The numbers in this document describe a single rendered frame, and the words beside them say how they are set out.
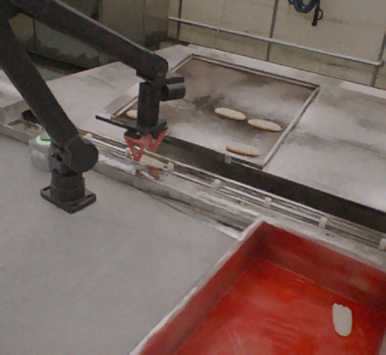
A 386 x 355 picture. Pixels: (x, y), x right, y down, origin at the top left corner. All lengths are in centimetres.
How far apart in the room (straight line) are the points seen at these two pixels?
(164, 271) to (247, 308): 19
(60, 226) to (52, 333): 30
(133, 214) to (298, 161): 47
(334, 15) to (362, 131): 341
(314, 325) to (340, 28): 408
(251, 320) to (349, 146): 65
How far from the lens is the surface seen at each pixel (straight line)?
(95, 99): 177
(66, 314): 92
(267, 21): 502
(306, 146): 135
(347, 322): 96
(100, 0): 392
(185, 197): 115
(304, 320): 94
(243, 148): 129
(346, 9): 478
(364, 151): 138
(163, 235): 108
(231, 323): 90
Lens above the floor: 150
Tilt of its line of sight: 29 degrees down
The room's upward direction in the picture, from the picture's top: 6 degrees clockwise
